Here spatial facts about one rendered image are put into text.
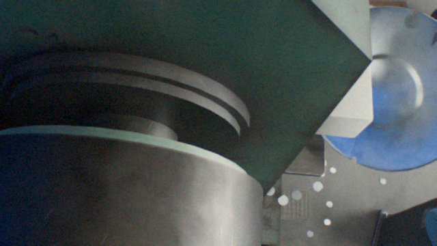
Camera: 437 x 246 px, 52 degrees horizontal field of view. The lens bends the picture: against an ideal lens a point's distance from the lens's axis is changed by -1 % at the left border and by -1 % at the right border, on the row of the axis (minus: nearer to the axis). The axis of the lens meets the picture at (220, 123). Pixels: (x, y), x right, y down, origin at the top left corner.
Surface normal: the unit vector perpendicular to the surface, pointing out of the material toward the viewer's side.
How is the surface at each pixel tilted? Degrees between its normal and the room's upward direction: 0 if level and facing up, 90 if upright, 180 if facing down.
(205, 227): 34
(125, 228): 11
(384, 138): 55
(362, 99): 0
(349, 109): 0
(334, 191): 0
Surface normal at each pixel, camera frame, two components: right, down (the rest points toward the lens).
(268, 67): -0.07, 0.93
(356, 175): 0.07, -0.36
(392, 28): -0.59, 0.26
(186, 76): 0.54, -0.27
